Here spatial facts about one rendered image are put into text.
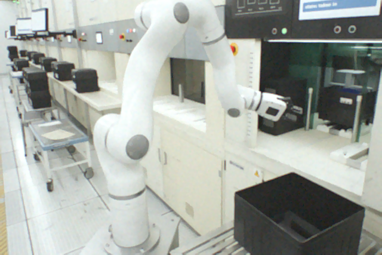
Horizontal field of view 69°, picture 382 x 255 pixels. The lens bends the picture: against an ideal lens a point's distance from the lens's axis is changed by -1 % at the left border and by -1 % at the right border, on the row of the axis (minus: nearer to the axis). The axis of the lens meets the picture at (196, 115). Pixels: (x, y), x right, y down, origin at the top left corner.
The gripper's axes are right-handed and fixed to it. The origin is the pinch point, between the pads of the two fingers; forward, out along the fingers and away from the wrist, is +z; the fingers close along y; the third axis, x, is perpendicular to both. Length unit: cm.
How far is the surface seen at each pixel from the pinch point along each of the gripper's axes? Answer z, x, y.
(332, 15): -3.9, 13.2, 36.3
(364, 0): 1.1, 9.6, 45.1
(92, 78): -167, 135, -166
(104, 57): -184, 199, -187
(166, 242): -34, -56, -22
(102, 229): -57, -56, -31
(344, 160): 29.5, -3.2, -13.8
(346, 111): 38, 34, -18
